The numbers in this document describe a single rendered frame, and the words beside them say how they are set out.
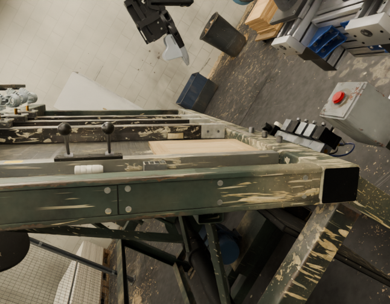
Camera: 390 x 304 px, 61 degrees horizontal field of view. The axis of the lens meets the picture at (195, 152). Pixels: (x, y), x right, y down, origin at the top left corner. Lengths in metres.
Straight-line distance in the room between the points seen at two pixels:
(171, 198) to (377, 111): 0.61
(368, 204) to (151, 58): 5.71
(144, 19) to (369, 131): 0.67
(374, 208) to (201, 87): 4.69
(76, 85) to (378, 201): 4.48
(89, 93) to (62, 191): 4.29
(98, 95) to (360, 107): 4.37
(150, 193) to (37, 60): 5.88
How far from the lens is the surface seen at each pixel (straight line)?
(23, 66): 6.64
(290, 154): 1.12
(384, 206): 1.15
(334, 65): 1.58
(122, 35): 6.49
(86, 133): 1.62
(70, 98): 5.10
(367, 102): 1.02
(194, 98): 5.55
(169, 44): 0.89
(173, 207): 0.84
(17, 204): 0.85
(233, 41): 5.67
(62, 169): 1.06
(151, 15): 0.88
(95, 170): 1.02
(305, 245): 1.07
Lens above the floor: 1.49
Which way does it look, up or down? 18 degrees down
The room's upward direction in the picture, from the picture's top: 61 degrees counter-clockwise
